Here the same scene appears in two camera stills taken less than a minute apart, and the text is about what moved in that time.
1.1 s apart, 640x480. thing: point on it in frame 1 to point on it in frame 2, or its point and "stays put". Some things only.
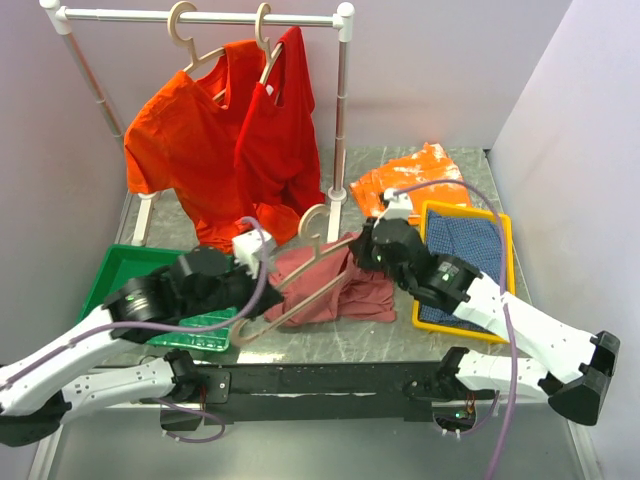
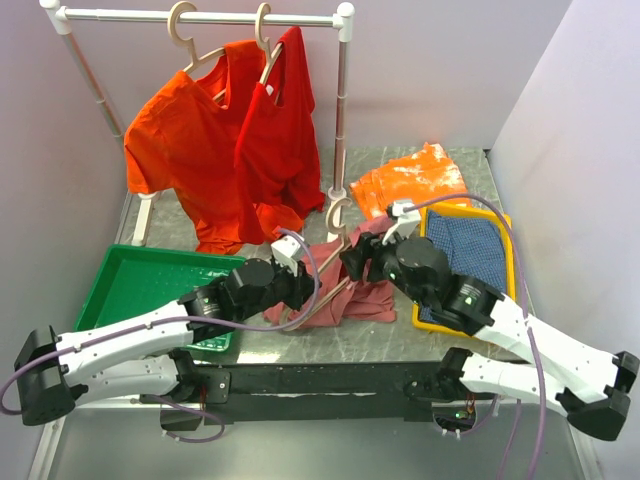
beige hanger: (318, 253) to (345, 246)
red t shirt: (277, 153) stays put
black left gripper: (259, 303) to (302, 286)
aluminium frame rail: (42, 461) stays put
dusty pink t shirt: (315, 284) stays put
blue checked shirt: (476, 239) stays put
